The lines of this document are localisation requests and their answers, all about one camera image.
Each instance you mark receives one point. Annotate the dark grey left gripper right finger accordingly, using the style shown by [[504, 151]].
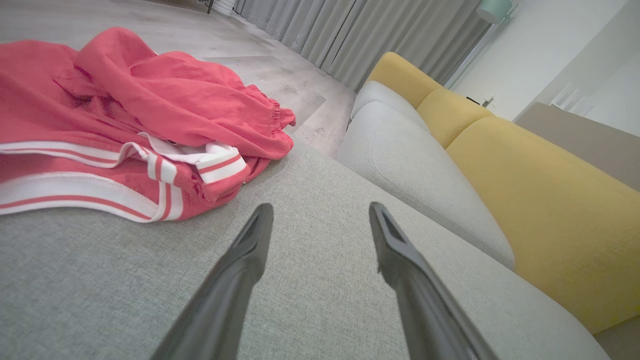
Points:
[[425, 305]]

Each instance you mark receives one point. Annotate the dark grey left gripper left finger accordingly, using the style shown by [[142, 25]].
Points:
[[235, 290]]

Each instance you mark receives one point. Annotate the red white basketball jersey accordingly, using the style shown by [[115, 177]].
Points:
[[150, 100]]

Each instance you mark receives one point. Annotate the large grey sofa seat cushion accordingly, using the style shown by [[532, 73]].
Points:
[[410, 170]]

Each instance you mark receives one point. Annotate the wide yellow sofa back cushion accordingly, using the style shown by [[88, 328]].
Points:
[[550, 210]]

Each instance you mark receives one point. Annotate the small grey sofa seat cushion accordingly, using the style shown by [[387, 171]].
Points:
[[380, 95]]

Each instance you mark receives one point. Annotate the beige partition panel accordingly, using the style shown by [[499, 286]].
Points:
[[590, 140]]

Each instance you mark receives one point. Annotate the grey pleated curtain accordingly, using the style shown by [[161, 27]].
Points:
[[360, 35]]

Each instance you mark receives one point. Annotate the white ribbed plant pot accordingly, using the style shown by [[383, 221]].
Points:
[[225, 6]]

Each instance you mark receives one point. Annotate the mint green floor lamp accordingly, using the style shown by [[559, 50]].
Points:
[[495, 10]]

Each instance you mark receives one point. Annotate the white wall plug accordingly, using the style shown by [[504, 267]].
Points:
[[489, 101]]

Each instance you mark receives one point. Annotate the white slatted rail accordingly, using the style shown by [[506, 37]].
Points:
[[572, 100]]

